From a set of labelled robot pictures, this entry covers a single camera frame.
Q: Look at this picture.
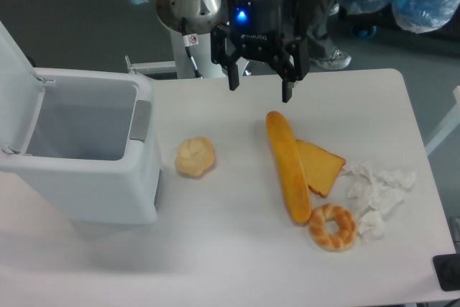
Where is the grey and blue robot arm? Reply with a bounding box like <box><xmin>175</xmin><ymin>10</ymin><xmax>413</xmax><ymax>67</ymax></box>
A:
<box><xmin>130</xmin><ymin>0</ymin><xmax>309</xmax><ymax>102</ymax></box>

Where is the orange toast slice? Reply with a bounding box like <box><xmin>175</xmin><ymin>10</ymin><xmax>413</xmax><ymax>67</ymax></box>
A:
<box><xmin>296</xmin><ymin>139</ymin><xmax>346</xmax><ymax>198</ymax></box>

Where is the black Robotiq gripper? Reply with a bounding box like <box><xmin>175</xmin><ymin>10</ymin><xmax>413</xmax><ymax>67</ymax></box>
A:
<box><xmin>211</xmin><ymin>0</ymin><xmax>309</xmax><ymax>103</ymax></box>

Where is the long orange baguette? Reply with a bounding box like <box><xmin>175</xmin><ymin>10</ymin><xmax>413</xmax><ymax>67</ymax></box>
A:
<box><xmin>266</xmin><ymin>111</ymin><xmax>312</xmax><ymax>224</ymax></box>

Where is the white frame at right edge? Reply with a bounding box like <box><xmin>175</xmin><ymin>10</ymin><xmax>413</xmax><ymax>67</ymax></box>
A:
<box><xmin>425</xmin><ymin>86</ymin><xmax>459</xmax><ymax>156</ymax></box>

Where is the black device at table edge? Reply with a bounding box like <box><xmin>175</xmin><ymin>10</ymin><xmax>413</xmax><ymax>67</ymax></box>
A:
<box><xmin>433</xmin><ymin>253</ymin><xmax>459</xmax><ymax>291</ymax></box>

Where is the crumpled white tissue paper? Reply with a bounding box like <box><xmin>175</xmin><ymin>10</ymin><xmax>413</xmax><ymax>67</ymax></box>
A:
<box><xmin>339</xmin><ymin>161</ymin><xmax>417</xmax><ymax>243</ymax></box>

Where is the round pale bread roll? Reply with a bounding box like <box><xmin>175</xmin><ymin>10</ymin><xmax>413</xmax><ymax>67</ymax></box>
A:
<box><xmin>175</xmin><ymin>137</ymin><xmax>215</xmax><ymax>178</ymax></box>

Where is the braided ring bread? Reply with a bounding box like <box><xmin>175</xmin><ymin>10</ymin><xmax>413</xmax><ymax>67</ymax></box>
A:
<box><xmin>308</xmin><ymin>203</ymin><xmax>357</xmax><ymax>252</ymax></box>

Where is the black wheeled cart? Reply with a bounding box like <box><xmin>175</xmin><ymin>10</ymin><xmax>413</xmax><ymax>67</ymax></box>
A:
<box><xmin>339</xmin><ymin>3</ymin><xmax>459</xmax><ymax>42</ymax></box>

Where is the white open trash bin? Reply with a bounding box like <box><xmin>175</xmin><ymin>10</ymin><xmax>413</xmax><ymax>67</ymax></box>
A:
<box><xmin>1</xmin><ymin>29</ymin><xmax>162</xmax><ymax>224</ymax></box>

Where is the person in grey trousers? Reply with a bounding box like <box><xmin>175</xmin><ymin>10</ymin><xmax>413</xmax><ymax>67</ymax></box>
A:
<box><xmin>293</xmin><ymin>0</ymin><xmax>351</xmax><ymax>70</ymax></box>

